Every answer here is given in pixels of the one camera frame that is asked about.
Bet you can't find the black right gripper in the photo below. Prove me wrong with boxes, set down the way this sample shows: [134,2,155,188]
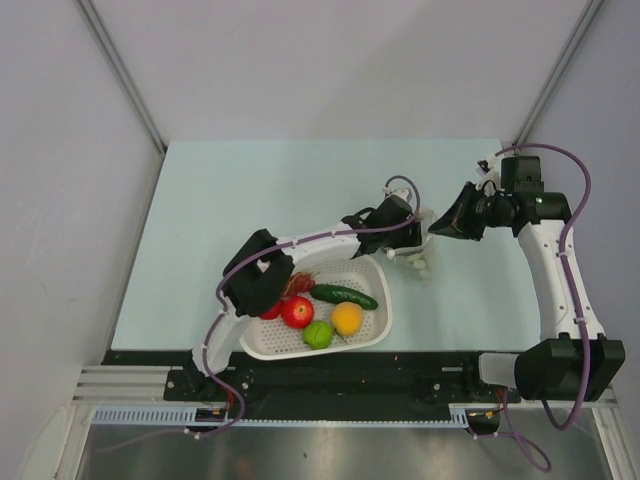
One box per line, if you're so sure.
[430,181,511,242]

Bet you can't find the clear polka dot zip bag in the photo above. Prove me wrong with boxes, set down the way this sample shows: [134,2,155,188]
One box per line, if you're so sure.
[385,207,437,284]

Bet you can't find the green fake cucumber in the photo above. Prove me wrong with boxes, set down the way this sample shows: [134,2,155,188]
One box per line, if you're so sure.
[310,284,379,310]

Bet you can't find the orange yellow fake fruit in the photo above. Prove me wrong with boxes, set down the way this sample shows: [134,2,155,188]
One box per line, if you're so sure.
[330,302,364,336]

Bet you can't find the pink fake grapes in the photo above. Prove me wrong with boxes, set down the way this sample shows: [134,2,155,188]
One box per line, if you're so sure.
[282,272,316,299]

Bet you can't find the green fake fruit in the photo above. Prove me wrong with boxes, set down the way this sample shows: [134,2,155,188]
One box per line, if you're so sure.
[302,321,334,350]

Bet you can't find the red fake apple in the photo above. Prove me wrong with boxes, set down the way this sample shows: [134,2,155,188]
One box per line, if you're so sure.
[280,296,315,330]

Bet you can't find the red fake pepper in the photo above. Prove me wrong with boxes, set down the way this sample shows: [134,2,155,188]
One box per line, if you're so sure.
[259,299,283,320]

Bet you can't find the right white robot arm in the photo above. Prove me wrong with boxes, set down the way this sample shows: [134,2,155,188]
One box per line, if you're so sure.
[429,155,626,402]

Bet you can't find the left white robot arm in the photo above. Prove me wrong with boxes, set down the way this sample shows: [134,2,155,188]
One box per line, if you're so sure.
[184,189,421,400]

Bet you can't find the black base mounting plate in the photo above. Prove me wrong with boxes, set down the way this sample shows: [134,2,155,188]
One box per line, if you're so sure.
[102,349,586,436]

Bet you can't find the white perforated plastic basket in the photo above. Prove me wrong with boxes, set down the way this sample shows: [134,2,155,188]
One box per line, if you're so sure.
[240,256,392,361]

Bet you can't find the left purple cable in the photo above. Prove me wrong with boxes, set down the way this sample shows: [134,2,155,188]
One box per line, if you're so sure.
[94,174,421,454]

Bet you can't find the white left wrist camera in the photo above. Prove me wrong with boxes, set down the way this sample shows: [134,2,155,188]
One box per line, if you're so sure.
[383,187,412,203]

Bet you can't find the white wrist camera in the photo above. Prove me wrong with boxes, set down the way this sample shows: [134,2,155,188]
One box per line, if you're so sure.
[476,155,501,187]
[383,187,412,203]

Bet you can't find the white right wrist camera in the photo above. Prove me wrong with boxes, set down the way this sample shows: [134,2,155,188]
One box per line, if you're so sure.
[476,155,501,187]

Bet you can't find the right aluminium frame post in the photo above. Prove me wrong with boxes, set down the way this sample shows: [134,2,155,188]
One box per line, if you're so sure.
[510,0,608,145]

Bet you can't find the aluminium frame post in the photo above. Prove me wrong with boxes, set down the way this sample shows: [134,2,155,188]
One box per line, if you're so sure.
[510,0,608,145]
[73,0,168,158]

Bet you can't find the aluminium front rail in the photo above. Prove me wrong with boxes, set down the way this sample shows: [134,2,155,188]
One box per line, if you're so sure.
[72,364,619,406]

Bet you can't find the white slotted cable duct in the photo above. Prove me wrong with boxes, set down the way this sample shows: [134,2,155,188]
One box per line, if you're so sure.
[92,405,502,428]

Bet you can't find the left aluminium frame post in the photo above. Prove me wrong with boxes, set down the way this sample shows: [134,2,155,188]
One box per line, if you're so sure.
[73,0,168,158]

